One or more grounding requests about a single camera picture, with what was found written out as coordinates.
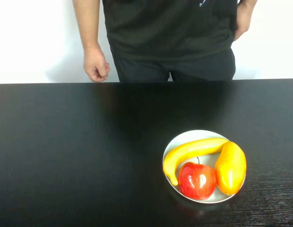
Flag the black t-shirt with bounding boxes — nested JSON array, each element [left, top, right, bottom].
[[102, 0, 239, 62]]

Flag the person's left hand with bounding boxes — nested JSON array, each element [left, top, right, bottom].
[[233, 2, 252, 41]]

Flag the red apple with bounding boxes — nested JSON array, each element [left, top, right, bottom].
[[178, 156, 218, 201]]

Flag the person's left forearm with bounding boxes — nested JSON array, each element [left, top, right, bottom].
[[238, 0, 258, 11]]

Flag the person's right hand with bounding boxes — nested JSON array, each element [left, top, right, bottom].
[[83, 44, 111, 83]]

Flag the person's right forearm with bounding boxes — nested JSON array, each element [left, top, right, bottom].
[[72, 0, 101, 51]]

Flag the orange yellow mango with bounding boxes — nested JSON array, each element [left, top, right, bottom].
[[215, 141, 247, 196]]

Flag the yellow banana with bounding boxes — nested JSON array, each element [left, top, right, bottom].
[[163, 138, 230, 186]]

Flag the black trousers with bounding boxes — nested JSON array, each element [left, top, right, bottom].
[[111, 48, 236, 82]]

